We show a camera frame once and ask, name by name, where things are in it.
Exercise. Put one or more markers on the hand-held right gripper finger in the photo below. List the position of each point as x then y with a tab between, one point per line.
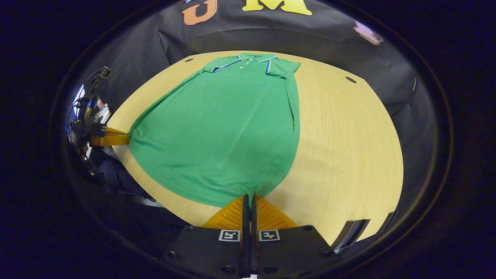
245	217
254	221

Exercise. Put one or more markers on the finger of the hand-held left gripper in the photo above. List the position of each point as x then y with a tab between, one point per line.
116	138

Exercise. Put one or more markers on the green T-shirt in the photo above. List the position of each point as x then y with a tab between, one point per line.
217	128

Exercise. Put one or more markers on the person's dark clothing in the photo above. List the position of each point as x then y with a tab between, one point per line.
116	174

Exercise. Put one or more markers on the black backdrop cloth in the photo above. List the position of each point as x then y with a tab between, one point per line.
310	35

